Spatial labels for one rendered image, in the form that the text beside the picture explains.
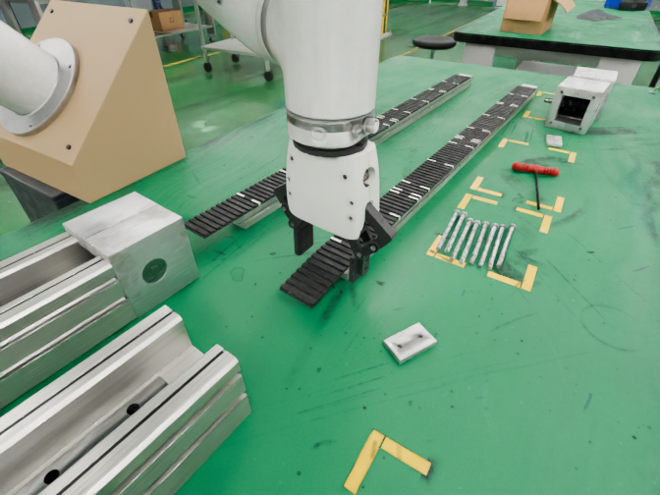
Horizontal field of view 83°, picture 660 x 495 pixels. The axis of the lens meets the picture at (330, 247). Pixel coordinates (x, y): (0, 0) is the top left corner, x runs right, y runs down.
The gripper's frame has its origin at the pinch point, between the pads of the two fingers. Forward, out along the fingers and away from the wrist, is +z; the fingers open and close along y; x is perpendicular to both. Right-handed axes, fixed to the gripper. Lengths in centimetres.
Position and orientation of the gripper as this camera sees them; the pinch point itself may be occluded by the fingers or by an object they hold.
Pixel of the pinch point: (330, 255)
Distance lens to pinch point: 46.8
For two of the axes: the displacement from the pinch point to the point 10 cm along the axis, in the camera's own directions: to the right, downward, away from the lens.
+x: -6.0, 5.0, -6.3
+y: -8.0, -3.7, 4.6
